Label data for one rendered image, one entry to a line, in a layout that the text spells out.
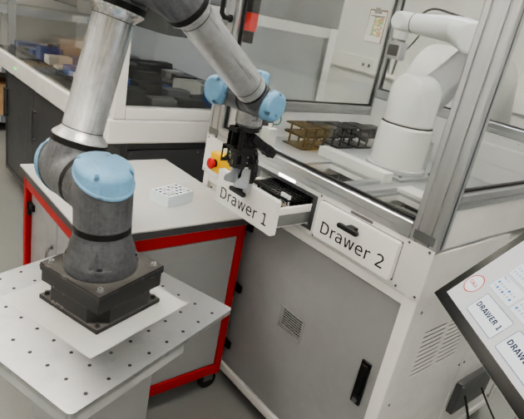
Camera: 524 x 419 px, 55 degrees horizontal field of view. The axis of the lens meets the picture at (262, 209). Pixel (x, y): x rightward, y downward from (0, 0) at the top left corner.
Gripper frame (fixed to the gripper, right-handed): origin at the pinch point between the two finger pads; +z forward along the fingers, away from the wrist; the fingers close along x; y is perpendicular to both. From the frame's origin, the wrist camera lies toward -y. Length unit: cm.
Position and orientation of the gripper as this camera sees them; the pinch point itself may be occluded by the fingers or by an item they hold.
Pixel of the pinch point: (241, 190)
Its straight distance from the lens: 149.2
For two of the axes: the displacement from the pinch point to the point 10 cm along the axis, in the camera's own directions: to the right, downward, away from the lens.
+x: 6.2, 3.9, -6.8
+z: -1.8, 9.2, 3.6
